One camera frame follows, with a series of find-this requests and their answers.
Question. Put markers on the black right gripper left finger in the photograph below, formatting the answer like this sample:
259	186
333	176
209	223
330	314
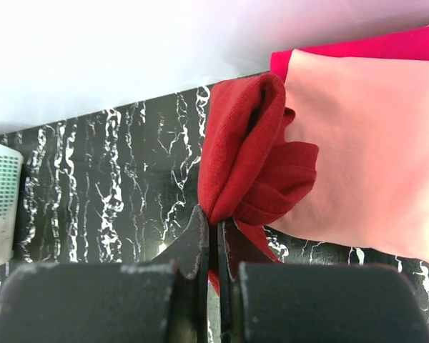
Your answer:
164	300

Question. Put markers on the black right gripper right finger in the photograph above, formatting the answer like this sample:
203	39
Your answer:
265	301

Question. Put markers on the dark red t shirt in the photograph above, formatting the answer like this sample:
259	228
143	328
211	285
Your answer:
248	172

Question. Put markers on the white plastic laundry basket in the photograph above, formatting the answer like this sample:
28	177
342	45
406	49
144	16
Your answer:
10	173

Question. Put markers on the folded salmon t shirt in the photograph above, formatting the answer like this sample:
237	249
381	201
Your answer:
370	121

